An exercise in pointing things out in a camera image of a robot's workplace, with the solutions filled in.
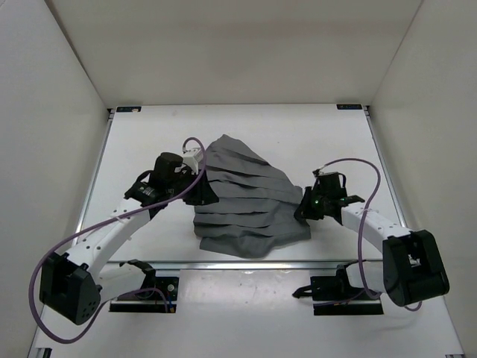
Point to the aluminium front table rail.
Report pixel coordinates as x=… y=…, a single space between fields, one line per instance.
x=248 y=265

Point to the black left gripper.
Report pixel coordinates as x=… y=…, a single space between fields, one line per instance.
x=204 y=192

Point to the blue label right corner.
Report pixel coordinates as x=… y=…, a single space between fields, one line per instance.
x=349 y=106

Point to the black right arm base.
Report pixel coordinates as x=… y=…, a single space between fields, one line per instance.
x=334 y=296

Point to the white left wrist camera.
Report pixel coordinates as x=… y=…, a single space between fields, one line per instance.
x=194 y=158

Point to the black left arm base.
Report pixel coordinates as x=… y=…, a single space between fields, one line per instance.
x=157 y=294

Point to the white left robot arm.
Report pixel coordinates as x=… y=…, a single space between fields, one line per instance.
x=76 y=283

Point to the blue label left corner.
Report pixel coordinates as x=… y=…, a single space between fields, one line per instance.
x=128 y=109

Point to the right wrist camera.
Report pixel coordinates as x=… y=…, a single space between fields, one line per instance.
x=323 y=172

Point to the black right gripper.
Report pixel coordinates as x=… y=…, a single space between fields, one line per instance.
x=302 y=210

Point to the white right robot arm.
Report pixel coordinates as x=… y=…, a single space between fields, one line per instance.
x=411 y=269

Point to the blue label corner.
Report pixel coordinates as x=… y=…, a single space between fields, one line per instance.
x=128 y=109
x=349 y=106

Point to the grey pleated skirt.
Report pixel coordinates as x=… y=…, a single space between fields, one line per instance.
x=256 y=204

